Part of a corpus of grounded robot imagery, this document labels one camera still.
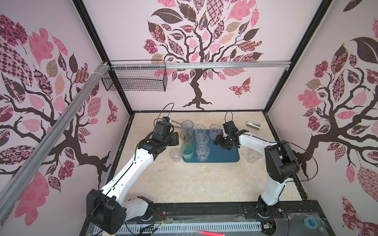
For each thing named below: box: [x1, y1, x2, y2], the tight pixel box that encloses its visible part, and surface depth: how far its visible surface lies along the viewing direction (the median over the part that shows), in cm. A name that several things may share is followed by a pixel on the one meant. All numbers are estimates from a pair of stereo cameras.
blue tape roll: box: [304, 217, 318, 230], surface depth 71 cm
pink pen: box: [198, 230, 225, 236], surface depth 69 cm
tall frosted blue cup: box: [181, 119, 194, 132], surface depth 97 cm
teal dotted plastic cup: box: [180, 143, 194, 160], surface depth 91 cm
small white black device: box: [246, 120, 261, 131], surface depth 112 cm
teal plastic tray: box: [182, 129, 240, 163], surface depth 92 cm
